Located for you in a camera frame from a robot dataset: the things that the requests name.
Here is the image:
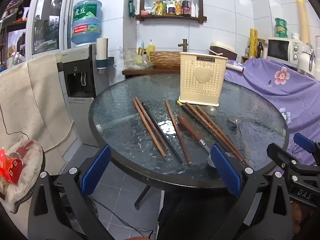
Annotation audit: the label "green hanging packet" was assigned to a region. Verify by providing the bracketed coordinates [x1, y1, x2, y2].
[128, 0, 137, 18]

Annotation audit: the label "plain black chopstick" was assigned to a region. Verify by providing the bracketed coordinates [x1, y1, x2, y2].
[141, 102, 183, 164]

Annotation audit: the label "white framed window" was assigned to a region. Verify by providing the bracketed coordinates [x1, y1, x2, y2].
[26, 0, 75, 59]

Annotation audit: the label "white paper cup tube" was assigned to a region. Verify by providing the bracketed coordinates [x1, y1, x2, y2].
[96, 38, 108, 60]

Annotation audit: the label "blue water jug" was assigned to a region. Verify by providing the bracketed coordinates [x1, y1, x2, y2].
[71, 0, 103, 47]

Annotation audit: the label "brown wooden chopstick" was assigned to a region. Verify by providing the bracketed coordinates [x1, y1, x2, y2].
[165, 100, 192, 166]
[135, 97, 170, 151]
[196, 105, 250, 167]
[185, 102, 245, 164]
[132, 98, 167, 159]

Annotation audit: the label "wooden handled knife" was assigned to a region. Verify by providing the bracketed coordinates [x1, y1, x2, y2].
[177, 116, 213, 155]

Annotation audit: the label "yellow roll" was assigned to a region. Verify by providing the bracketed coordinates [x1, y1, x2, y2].
[250, 29, 258, 58]

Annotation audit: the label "round glass table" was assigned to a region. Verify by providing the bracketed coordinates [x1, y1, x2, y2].
[88, 74, 290, 210]

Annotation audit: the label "black chopstick with gold band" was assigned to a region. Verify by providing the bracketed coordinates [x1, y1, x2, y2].
[176, 100, 225, 148]

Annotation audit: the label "white microwave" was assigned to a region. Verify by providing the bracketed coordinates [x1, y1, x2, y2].
[266, 37, 304, 68]

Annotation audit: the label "white thermos pot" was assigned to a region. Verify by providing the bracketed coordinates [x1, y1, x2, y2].
[299, 42, 317, 77]

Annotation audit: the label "black floor cable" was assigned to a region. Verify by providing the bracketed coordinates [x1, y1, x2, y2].
[87, 195, 157, 239]

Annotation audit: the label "wooden framed mirror shelf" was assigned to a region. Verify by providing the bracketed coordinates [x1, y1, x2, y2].
[136, 0, 207, 24]

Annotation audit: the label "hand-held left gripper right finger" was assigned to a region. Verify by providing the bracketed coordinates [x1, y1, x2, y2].
[210, 144, 293, 240]

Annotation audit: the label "grey water dispenser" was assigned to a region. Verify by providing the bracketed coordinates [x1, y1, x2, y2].
[57, 44, 110, 147]

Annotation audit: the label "stack of green noodle bowls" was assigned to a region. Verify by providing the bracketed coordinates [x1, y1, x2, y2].
[274, 17, 288, 38]

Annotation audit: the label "beige cloth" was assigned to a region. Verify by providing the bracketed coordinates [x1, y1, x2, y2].
[0, 54, 78, 153]

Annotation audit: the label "metal spoon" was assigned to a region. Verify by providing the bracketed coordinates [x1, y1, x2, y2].
[226, 117, 250, 160]

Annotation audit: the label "brown and white rice cooker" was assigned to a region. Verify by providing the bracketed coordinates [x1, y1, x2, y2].
[209, 42, 237, 61]

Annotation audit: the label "red paper box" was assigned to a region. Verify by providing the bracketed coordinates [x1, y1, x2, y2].
[0, 147, 24, 184]

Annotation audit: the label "woven pattern sink basin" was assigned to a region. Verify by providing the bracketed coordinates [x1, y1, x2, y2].
[149, 51, 182, 68]

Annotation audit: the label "tall cream cup stack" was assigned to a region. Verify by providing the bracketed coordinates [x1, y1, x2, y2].
[295, 0, 312, 44]

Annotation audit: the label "dark wooden display shelf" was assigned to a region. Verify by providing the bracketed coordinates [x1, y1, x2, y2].
[0, 0, 28, 68]

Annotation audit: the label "teal cup holder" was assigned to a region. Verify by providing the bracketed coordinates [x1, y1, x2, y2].
[96, 57, 115, 69]

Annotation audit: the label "round cushioned stool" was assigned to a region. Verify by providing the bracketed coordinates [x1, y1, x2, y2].
[0, 140, 47, 214]

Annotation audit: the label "cream plastic utensil holder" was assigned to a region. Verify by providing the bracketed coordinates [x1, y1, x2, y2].
[178, 52, 228, 107]

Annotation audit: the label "purple floral cloth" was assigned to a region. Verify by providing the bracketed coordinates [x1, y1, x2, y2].
[224, 57, 320, 160]

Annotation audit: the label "wooden counter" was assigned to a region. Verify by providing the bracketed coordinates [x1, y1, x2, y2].
[122, 66, 182, 80]

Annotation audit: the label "clear plastic bags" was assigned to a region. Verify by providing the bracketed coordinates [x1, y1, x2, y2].
[117, 47, 153, 69]

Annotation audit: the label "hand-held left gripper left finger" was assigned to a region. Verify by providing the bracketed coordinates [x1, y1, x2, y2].
[27, 144, 112, 240]

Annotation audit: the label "yellow dish soap bottle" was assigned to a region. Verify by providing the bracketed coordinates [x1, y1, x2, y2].
[146, 39, 155, 58]

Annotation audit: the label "row of condiment bottles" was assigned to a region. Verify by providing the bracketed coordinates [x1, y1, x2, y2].
[150, 0, 199, 17]

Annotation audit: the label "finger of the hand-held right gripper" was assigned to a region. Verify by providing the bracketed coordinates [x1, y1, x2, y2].
[293, 133, 320, 160]
[266, 143, 320, 180]

